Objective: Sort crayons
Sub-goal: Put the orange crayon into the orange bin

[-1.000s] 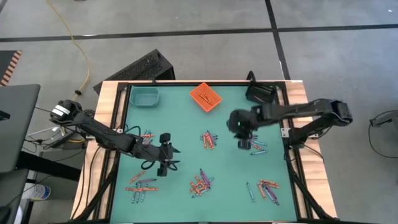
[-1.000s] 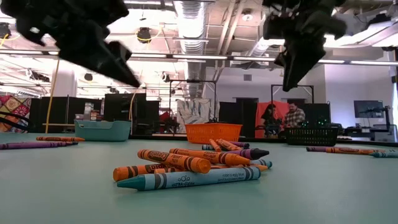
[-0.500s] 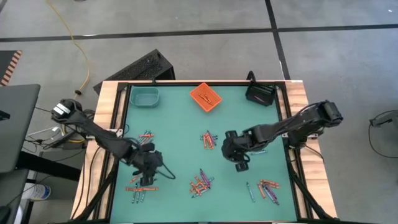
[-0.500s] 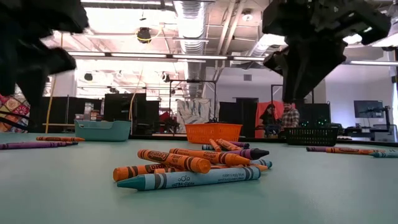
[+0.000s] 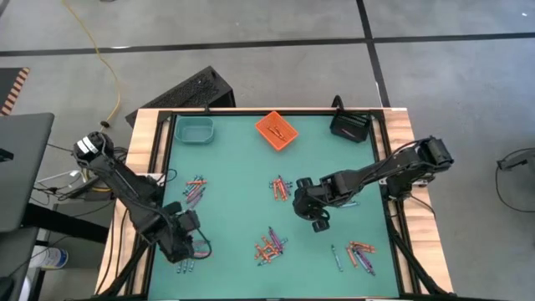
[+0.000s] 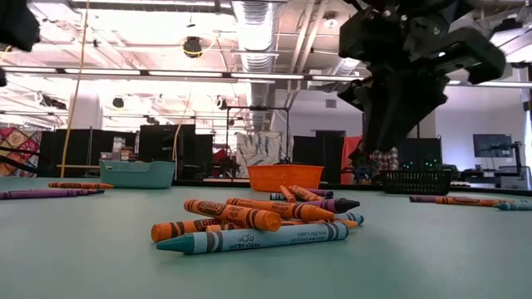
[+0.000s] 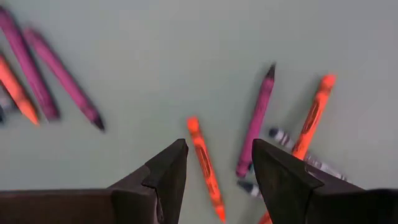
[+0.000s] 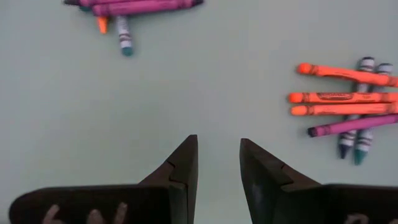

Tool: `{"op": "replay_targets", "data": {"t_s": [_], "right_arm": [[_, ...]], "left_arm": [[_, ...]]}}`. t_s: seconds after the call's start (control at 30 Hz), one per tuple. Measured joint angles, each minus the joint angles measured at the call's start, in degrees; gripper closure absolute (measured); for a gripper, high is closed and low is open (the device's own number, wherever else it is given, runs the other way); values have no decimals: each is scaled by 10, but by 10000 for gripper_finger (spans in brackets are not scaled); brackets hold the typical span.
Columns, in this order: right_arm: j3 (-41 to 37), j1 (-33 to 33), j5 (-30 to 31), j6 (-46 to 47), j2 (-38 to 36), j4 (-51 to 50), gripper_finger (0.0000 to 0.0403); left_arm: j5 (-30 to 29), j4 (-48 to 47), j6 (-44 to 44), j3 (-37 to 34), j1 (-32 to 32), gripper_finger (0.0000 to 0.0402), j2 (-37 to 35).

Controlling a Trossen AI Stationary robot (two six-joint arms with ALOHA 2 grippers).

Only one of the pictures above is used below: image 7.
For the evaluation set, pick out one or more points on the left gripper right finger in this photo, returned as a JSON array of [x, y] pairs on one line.
[[295, 193]]

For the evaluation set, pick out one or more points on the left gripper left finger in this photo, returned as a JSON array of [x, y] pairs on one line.
[[140, 199]]

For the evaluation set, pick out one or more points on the purple crayon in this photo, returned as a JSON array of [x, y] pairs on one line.
[[258, 118], [62, 74], [28, 65]]

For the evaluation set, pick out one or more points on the white-wrapped dark crayon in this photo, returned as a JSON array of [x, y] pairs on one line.
[[281, 137]]

